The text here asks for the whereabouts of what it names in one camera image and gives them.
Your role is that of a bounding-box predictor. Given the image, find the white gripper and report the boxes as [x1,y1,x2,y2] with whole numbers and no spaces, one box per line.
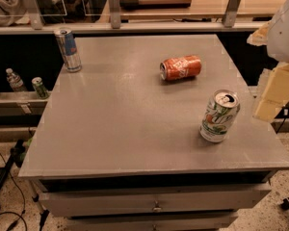
[247,0,289,122]

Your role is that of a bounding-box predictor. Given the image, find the orange coke can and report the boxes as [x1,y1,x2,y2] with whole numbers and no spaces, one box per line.
[160,55,201,81]

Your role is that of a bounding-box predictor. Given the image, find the white green 7up can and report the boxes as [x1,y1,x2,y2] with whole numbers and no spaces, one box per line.
[199,90,240,142]

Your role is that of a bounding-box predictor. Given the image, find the blue silver red bull can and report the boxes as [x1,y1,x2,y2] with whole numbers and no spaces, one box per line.
[54,28,82,72]

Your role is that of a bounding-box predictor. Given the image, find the small green can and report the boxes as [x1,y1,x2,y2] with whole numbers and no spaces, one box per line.
[32,77,49,99]

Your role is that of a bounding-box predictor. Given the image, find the top grey drawer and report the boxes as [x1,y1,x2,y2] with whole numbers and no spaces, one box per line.
[40,183,271,217]

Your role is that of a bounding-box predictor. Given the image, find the grey drawer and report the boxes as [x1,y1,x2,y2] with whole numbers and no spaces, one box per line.
[67,212,238,231]
[40,183,271,217]

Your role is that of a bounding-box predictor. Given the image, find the lower grey drawer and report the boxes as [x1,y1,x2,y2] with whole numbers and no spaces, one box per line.
[67,212,238,231]

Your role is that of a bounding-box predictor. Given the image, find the grey cabinet with drawers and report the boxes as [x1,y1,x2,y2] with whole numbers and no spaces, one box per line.
[18,33,289,231]

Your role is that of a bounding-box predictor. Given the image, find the clear plastic water bottle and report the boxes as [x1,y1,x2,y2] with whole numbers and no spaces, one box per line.
[6,68,27,92]

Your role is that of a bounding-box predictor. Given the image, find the black tripod stand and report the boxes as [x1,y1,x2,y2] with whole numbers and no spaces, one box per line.
[0,140,25,208]

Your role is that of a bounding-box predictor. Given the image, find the grey metal bracket middle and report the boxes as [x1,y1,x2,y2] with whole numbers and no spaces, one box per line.
[108,0,121,29]

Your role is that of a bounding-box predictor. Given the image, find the grey metal bracket left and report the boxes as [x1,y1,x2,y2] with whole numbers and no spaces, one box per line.
[23,0,44,30]

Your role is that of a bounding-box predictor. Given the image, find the black floor cable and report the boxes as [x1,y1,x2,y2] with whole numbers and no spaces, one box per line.
[0,140,29,231]

